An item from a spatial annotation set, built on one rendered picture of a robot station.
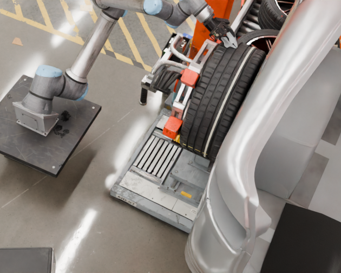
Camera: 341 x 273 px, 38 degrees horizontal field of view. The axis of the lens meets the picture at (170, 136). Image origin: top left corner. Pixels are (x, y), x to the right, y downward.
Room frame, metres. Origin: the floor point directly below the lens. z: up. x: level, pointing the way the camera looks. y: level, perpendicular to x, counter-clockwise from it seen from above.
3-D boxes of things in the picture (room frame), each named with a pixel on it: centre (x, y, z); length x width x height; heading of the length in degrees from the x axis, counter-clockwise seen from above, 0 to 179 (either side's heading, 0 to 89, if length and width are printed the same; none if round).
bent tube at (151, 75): (1.82, 0.06, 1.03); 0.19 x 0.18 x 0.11; 74
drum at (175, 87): (1.90, -0.01, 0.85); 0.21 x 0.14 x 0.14; 74
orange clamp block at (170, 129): (1.58, 0.00, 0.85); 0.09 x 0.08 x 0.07; 164
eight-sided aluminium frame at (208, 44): (1.89, -0.08, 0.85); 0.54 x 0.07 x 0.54; 164
